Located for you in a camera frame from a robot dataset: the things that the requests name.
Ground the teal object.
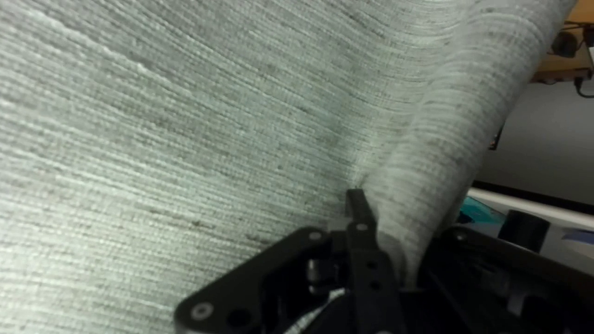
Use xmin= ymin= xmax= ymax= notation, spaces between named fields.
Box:
xmin=457 ymin=195 xmax=507 ymax=228

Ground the wooden top workbench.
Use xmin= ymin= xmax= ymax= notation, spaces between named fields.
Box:
xmin=535 ymin=0 xmax=594 ymax=85

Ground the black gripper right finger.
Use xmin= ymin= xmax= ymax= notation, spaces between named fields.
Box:
xmin=416 ymin=225 xmax=594 ymax=334

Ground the white bar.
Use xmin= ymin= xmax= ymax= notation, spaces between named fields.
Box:
xmin=466 ymin=186 xmax=594 ymax=234

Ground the grey woven curtain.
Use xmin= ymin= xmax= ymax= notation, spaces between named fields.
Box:
xmin=0 ymin=0 xmax=581 ymax=334

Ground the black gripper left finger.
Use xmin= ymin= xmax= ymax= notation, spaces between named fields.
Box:
xmin=173 ymin=187 xmax=407 ymax=334

